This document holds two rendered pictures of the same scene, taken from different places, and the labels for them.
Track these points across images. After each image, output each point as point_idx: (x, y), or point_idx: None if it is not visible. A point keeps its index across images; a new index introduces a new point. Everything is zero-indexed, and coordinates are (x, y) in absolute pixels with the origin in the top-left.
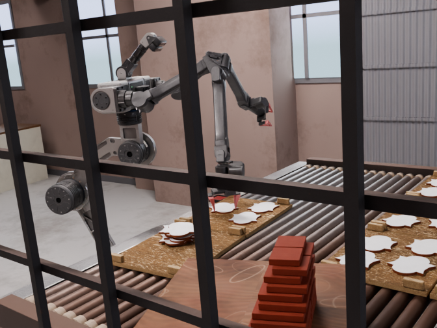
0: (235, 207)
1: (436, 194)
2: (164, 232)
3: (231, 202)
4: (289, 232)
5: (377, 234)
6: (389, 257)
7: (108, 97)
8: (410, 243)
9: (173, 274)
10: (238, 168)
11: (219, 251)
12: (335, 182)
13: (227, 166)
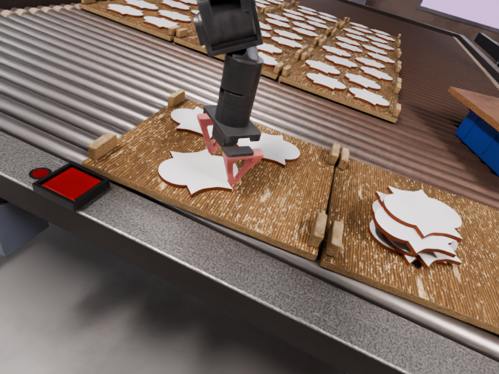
0: (217, 149)
1: (173, 24)
2: (460, 237)
3: (142, 158)
4: (295, 122)
5: (297, 76)
6: (348, 84)
7: None
8: (312, 70)
9: None
10: (257, 49)
11: (414, 181)
12: (36, 46)
13: (255, 50)
